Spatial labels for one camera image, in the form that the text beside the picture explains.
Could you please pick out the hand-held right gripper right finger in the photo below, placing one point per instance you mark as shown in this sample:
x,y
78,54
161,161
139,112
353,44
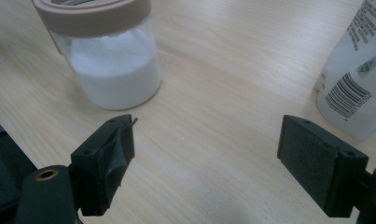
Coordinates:
x,y
319,161

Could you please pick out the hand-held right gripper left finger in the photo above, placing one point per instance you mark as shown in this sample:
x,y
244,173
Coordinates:
x,y
101,161

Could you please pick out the clear glass measuring cup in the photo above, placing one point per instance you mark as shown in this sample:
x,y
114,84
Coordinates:
x,y
114,77

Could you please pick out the blue white milk carton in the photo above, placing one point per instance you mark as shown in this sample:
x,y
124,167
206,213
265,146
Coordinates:
x,y
356,62

